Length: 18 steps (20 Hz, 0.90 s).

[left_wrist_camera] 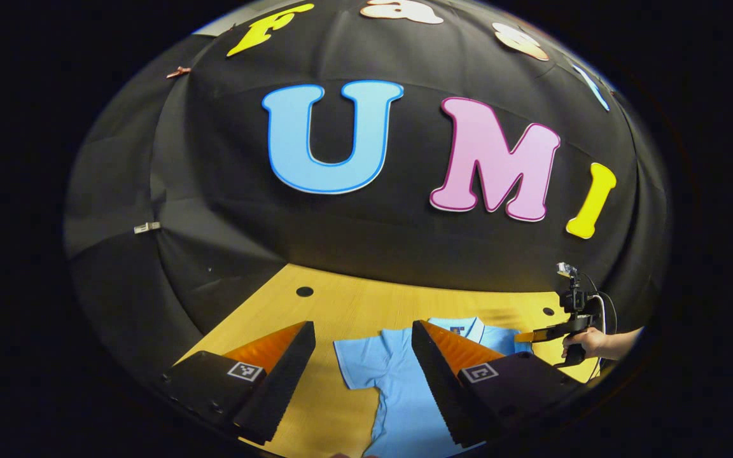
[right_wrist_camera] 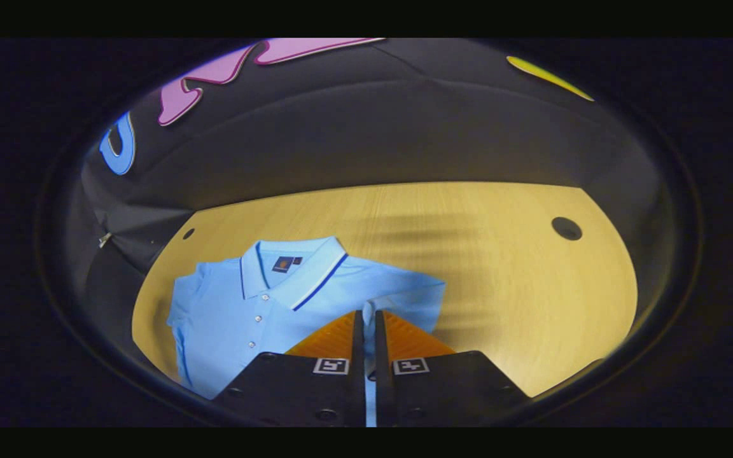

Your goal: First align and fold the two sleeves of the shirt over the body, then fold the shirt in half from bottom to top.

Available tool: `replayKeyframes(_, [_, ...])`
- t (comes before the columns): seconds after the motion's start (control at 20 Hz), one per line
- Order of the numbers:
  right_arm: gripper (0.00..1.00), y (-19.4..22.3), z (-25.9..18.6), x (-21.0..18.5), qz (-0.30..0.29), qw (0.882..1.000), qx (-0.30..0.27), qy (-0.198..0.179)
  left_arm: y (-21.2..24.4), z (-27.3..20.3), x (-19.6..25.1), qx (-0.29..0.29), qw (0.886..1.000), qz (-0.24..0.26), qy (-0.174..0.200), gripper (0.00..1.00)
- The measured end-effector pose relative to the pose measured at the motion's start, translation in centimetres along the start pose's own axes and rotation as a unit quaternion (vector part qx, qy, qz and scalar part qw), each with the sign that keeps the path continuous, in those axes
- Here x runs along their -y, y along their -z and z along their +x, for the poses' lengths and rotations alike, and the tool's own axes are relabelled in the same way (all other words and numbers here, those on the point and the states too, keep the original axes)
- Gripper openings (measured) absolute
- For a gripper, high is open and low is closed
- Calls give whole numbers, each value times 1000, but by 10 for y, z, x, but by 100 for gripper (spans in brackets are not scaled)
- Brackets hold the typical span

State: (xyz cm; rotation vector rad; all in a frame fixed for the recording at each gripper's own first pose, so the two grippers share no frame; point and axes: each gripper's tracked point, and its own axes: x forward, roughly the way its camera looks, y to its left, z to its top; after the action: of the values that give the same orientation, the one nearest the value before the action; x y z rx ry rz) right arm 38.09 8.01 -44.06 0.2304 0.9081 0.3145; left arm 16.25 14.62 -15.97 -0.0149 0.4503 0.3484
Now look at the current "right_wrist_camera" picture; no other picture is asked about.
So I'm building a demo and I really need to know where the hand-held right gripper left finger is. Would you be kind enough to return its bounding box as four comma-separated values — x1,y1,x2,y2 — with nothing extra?
213,310,367,428

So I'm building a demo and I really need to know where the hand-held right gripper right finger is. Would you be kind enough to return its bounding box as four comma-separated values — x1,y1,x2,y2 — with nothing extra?
374,310,531,428

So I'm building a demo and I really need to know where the light blue T-shirt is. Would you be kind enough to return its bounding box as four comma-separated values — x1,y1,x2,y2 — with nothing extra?
166,237,447,428

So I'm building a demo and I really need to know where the black backdrop cloth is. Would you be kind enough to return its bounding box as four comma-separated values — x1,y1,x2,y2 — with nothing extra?
77,38,676,382

